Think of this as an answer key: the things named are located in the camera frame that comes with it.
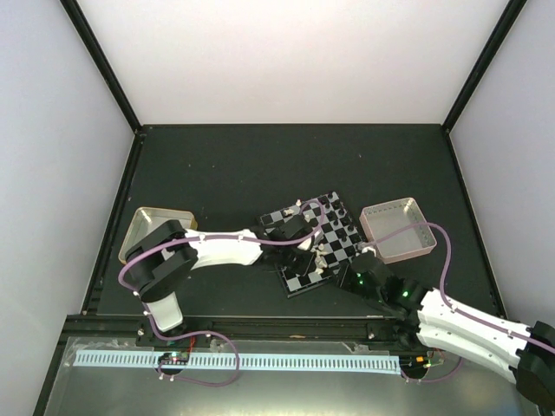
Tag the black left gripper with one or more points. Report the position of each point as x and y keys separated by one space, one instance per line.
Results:
x=305 y=267

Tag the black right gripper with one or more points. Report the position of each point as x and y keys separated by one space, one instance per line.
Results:
x=343 y=277

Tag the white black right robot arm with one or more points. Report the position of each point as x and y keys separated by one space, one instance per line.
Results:
x=521 y=354

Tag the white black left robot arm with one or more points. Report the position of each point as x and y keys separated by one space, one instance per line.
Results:
x=156 y=264

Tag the pile of white chess pieces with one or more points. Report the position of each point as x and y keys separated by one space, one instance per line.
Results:
x=316 y=255

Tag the black grey chess board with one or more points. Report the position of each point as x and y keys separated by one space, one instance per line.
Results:
x=340 y=254

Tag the black chess pieces group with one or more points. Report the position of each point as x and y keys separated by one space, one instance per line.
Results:
x=339 y=224

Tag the right controller circuit board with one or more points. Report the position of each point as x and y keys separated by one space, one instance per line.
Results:
x=421 y=361

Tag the controller circuit board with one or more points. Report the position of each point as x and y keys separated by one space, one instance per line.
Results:
x=421 y=361
x=174 y=358

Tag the left controller circuit board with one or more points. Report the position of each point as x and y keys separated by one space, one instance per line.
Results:
x=174 y=358

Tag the pink metal tray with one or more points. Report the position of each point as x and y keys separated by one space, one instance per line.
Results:
x=399 y=228

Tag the gold rimmed metal tin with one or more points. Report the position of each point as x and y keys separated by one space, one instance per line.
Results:
x=147 y=219

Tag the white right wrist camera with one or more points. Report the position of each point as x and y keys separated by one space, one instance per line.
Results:
x=367 y=248

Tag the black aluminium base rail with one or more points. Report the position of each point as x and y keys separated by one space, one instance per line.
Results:
x=380 y=333

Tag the white slotted cable duct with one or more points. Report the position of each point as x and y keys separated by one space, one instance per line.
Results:
x=368 y=364

